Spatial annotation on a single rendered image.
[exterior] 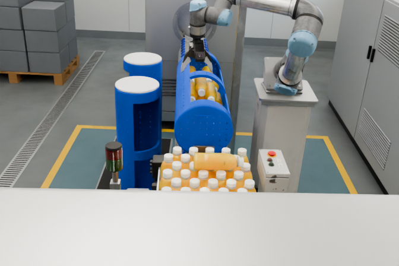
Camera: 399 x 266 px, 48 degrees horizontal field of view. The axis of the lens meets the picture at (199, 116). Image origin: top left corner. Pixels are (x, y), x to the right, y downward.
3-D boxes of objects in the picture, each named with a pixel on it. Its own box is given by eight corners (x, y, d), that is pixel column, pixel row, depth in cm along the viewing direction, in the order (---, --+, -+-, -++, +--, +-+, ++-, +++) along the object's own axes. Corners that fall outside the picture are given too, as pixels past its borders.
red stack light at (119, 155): (123, 152, 170) (123, 143, 168) (121, 161, 164) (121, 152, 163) (107, 152, 170) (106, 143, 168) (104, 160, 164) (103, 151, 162)
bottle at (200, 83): (202, 87, 262) (203, 100, 245) (192, 81, 260) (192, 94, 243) (208, 77, 259) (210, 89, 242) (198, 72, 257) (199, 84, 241)
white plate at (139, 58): (154, 50, 345) (154, 51, 346) (119, 54, 334) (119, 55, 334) (167, 61, 323) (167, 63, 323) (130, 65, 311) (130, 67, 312)
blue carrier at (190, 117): (219, 90, 299) (221, 49, 287) (231, 157, 220) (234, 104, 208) (177, 90, 298) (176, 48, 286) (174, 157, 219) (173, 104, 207)
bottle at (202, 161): (193, 151, 185) (238, 152, 186) (193, 167, 185) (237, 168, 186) (194, 153, 177) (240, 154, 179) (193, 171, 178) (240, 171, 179)
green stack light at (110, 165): (124, 163, 172) (123, 152, 170) (122, 172, 166) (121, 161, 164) (107, 163, 172) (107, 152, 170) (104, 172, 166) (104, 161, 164)
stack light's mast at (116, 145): (124, 176, 175) (123, 141, 168) (122, 186, 169) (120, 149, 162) (108, 176, 174) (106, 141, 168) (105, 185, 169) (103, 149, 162)
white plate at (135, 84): (107, 88, 273) (107, 89, 273) (149, 94, 266) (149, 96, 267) (126, 73, 297) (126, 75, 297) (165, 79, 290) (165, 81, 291)
